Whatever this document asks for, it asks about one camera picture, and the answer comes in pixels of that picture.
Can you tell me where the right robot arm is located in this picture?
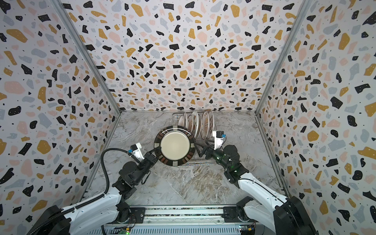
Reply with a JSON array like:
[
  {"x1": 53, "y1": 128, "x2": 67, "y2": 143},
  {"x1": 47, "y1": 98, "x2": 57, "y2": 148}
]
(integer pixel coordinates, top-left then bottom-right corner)
[{"x1": 195, "y1": 144, "x2": 316, "y2": 235}]

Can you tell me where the black corrugated cable hose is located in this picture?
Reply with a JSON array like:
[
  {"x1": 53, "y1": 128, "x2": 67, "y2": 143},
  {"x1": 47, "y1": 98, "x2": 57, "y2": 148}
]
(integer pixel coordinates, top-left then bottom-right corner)
[{"x1": 26, "y1": 147, "x2": 139, "y2": 235}]

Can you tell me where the dark rimmed cream plate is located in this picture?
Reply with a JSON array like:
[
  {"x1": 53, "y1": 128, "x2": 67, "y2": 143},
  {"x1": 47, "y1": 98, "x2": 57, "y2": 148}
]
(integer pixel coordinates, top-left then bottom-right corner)
[{"x1": 154, "y1": 125, "x2": 196, "y2": 166}]

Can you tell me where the aluminium corner post left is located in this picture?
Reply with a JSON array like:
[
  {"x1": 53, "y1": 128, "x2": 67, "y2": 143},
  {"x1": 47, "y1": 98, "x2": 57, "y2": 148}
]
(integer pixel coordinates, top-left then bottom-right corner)
[{"x1": 51, "y1": 1, "x2": 121, "y2": 115}]

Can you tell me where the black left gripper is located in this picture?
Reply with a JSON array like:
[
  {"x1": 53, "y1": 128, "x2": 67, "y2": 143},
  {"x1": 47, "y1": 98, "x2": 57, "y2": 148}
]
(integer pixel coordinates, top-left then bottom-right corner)
[{"x1": 133, "y1": 146, "x2": 159, "y2": 186}]

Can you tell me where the white plate red rim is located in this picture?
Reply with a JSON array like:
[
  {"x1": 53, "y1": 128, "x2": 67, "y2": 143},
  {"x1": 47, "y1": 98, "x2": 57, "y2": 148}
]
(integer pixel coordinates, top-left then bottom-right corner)
[{"x1": 186, "y1": 114, "x2": 193, "y2": 132}]

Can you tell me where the patterned plate rack rear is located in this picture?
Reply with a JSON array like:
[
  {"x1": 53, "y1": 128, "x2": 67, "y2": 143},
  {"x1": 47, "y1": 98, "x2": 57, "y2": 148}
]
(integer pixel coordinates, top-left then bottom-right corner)
[{"x1": 207, "y1": 111, "x2": 214, "y2": 139}]

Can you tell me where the aluminium corner post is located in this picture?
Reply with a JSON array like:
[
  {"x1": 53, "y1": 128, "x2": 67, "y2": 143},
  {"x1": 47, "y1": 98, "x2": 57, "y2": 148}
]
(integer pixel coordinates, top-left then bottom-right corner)
[
  {"x1": 51, "y1": 1, "x2": 121, "y2": 115},
  {"x1": 255, "y1": 0, "x2": 312, "y2": 116}
]

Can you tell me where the aluminium corner post right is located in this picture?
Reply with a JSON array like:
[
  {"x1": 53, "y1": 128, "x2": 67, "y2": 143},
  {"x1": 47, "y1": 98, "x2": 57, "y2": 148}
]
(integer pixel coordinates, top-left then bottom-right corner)
[{"x1": 255, "y1": 0, "x2": 312, "y2": 116}]

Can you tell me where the watermelon pattern plate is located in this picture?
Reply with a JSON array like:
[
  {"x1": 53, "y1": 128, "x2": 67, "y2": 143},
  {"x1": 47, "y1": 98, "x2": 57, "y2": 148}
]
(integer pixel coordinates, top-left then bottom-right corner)
[{"x1": 193, "y1": 111, "x2": 201, "y2": 139}]

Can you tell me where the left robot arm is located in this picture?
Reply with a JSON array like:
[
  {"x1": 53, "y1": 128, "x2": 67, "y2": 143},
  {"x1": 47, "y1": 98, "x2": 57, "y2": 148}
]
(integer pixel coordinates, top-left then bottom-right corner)
[{"x1": 28, "y1": 147, "x2": 161, "y2": 235}]

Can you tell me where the wire dish rack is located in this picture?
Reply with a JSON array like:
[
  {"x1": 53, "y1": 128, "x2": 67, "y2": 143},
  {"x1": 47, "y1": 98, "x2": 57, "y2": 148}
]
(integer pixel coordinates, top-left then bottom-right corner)
[{"x1": 171, "y1": 109, "x2": 221, "y2": 167}]

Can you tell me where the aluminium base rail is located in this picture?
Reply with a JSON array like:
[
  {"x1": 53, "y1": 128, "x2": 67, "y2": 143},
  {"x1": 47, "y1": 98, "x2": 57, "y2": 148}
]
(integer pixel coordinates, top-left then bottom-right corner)
[{"x1": 63, "y1": 204, "x2": 309, "y2": 235}]

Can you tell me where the orange sunburst plate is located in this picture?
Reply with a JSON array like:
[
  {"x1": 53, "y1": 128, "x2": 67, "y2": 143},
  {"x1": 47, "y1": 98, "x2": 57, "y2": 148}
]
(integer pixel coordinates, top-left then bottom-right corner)
[{"x1": 178, "y1": 114, "x2": 186, "y2": 127}]

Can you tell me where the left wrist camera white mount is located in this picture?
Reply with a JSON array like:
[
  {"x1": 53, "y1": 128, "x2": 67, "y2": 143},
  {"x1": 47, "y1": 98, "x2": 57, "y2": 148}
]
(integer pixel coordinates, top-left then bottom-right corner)
[{"x1": 128, "y1": 143, "x2": 144, "y2": 162}]

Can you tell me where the patterned plate in rack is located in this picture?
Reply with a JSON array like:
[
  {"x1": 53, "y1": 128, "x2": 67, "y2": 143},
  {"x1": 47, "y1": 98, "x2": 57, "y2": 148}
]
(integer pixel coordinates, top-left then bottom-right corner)
[{"x1": 201, "y1": 111, "x2": 209, "y2": 140}]

